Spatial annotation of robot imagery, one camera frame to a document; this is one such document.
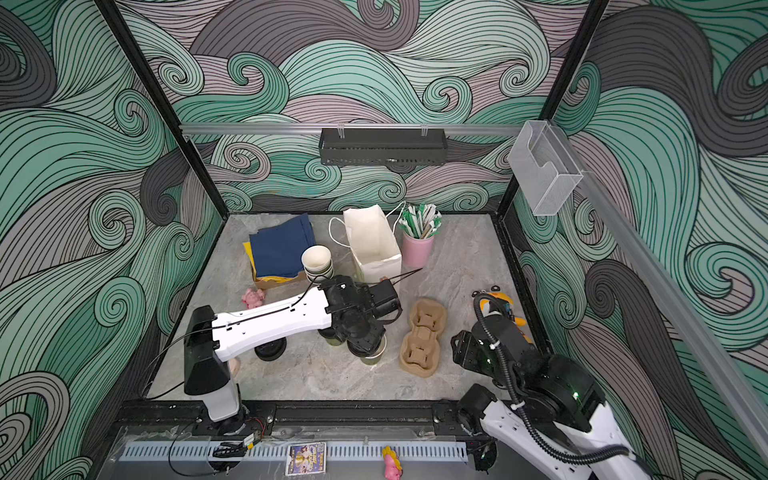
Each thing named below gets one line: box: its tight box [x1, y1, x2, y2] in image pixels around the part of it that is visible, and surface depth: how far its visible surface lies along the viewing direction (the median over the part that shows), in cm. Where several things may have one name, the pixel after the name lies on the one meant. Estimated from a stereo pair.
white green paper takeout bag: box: [343, 204, 402, 284], surface depth 87 cm
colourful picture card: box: [285, 442, 327, 477], surface depth 68 cm
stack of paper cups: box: [301, 244, 335, 284], surface depth 89 cm
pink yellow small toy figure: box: [382, 446, 403, 480], surface depth 66 cm
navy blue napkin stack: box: [249, 213, 316, 278], surface depth 106 cm
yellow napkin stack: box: [242, 241, 295, 284], surface depth 99 cm
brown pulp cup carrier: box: [399, 298, 447, 378], surface depth 82 cm
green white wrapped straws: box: [398, 203, 442, 239], surface depth 97 cm
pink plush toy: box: [241, 288, 265, 310], surface depth 94 cm
